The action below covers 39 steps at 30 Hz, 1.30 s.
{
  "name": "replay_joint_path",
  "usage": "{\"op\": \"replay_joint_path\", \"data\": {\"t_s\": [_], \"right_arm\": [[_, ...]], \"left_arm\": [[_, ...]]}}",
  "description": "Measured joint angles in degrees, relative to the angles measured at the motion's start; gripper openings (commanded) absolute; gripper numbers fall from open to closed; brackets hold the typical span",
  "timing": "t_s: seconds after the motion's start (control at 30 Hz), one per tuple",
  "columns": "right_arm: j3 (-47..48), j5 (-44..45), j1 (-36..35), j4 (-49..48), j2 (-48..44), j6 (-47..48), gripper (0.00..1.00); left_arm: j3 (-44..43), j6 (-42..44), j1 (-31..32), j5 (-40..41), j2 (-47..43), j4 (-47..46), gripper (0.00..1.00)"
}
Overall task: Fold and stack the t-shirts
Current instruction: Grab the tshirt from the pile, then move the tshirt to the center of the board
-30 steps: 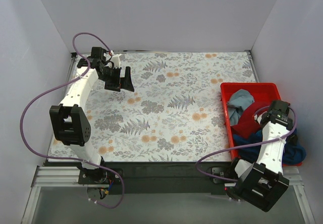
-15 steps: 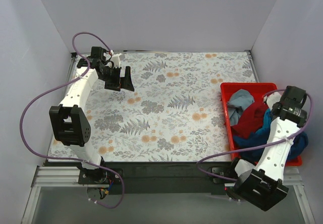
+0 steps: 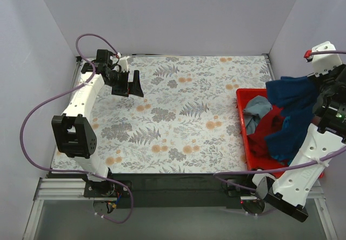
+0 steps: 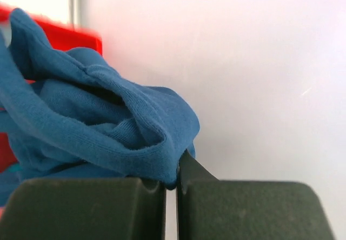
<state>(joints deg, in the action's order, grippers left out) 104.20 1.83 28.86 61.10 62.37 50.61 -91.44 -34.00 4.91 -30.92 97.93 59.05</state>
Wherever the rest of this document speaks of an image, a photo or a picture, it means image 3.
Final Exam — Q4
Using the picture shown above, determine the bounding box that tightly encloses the navy blue t shirt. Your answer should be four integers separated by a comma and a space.
266, 76, 318, 161

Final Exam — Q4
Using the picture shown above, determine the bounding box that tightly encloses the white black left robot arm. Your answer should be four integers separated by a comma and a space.
51, 49, 144, 197

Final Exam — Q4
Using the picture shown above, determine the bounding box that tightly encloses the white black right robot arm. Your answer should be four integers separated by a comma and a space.
244, 41, 345, 222

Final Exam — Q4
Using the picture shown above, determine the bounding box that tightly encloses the teal blue t shirt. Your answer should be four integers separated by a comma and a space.
267, 117, 292, 164

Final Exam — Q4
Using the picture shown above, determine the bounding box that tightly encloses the floral patterned table mat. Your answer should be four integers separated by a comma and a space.
50, 55, 272, 175

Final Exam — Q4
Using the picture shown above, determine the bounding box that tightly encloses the grey t shirt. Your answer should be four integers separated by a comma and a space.
243, 96, 272, 135

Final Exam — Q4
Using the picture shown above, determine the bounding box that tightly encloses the red t shirt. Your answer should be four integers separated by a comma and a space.
247, 106, 284, 157

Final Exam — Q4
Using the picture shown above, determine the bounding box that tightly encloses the red plastic bin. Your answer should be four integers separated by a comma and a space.
235, 88, 325, 178

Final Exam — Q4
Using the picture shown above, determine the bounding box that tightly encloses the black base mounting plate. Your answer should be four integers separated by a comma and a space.
83, 172, 260, 210

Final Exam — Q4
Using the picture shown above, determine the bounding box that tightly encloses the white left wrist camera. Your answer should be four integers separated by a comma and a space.
117, 56, 129, 72

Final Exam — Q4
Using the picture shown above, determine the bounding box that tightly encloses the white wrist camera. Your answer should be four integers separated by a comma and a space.
304, 41, 342, 77
117, 56, 129, 72

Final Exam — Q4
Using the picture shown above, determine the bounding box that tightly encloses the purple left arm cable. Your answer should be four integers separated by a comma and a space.
21, 34, 134, 223

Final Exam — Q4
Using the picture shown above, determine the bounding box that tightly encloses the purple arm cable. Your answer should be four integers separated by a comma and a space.
21, 34, 134, 223
213, 50, 346, 216

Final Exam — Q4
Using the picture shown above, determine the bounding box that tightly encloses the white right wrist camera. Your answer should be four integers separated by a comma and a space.
304, 41, 342, 77

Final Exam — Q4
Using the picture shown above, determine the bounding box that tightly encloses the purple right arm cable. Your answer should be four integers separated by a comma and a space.
213, 50, 346, 216

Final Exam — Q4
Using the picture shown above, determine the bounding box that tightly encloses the aluminium frame rail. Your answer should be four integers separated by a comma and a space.
23, 177, 90, 240

